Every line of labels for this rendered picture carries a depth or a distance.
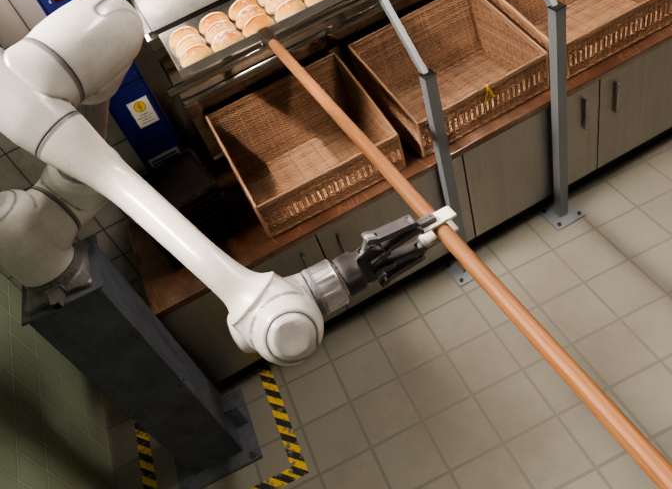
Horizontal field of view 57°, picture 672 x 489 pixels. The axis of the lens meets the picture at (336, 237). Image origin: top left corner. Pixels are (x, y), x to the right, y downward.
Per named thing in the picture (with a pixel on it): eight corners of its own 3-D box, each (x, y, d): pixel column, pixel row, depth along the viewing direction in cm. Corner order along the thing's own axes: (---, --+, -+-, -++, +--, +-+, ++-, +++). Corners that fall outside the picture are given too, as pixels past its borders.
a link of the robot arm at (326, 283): (309, 293, 116) (337, 278, 116) (329, 326, 109) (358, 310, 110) (295, 262, 109) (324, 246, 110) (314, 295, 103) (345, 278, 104)
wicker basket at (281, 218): (230, 170, 247) (201, 115, 228) (353, 108, 253) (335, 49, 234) (269, 242, 213) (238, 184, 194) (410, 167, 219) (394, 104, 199)
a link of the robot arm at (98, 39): (29, 202, 164) (86, 149, 175) (79, 240, 166) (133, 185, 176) (2, 19, 97) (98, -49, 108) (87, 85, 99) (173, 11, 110)
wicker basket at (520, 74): (361, 104, 254) (343, 45, 234) (475, 43, 261) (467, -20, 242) (423, 160, 219) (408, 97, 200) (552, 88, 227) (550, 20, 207)
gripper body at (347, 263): (325, 251, 110) (370, 227, 111) (337, 280, 116) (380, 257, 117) (342, 277, 104) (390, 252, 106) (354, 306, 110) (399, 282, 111)
